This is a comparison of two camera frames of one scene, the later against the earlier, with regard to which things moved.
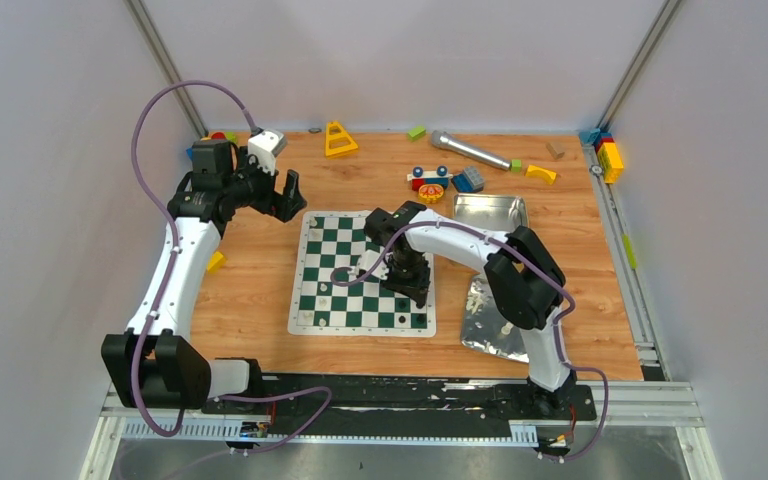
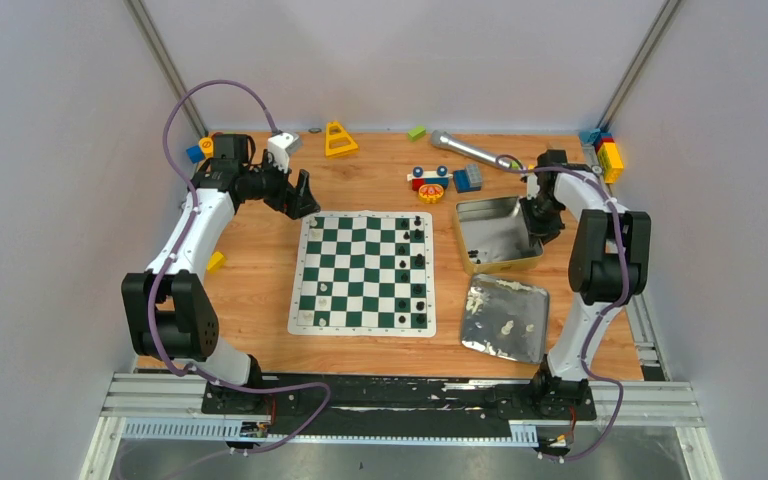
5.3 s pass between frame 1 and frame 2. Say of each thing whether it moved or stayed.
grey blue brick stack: stayed
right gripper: moved
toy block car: stayed
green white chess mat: stayed
